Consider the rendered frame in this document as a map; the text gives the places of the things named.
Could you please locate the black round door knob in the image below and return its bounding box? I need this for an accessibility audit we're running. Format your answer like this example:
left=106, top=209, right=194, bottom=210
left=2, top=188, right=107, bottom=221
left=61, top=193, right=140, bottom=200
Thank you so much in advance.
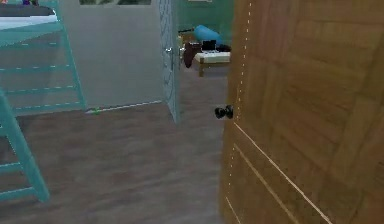
left=214, top=104, right=235, bottom=120

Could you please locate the grey patterned room door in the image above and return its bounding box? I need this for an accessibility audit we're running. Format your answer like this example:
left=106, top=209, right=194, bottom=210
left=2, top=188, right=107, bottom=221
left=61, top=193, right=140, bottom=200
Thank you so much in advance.
left=157, top=0, right=182, bottom=125

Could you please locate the wooden bed with white mattress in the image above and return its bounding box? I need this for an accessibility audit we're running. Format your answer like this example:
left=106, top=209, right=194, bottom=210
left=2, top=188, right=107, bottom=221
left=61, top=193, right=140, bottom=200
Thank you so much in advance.
left=193, top=51, right=232, bottom=78

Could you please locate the dark red cloth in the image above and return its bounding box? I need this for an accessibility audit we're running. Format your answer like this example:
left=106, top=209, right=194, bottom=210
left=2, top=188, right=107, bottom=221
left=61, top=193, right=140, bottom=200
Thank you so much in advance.
left=182, top=42, right=202, bottom=69

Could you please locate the black laptop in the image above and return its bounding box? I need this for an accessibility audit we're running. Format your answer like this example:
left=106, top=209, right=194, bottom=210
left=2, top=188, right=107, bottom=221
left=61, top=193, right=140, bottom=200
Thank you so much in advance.
left=201, top=39, right=218, bottom=53

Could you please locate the blue cylindrical pillow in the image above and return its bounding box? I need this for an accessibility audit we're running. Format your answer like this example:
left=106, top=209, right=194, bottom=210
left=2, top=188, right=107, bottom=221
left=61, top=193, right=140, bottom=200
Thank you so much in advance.
left=193, top=24, right=224, bottom=47

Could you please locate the brown wooden room door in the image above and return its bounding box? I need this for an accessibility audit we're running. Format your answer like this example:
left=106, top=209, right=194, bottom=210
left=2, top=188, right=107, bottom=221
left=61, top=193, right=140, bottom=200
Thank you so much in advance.
left=218, top=0, right=384, bottom=224

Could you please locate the teal shelf unit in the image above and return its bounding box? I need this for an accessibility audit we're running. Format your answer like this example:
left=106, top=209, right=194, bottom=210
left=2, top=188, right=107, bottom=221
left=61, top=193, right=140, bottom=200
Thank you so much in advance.
left=0, top=0, right=88, bottom=203

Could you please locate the silver door handle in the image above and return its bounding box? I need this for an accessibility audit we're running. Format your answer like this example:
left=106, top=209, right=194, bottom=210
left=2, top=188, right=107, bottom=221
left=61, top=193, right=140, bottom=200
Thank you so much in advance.
left=164, top=47, right=176, bottom=71

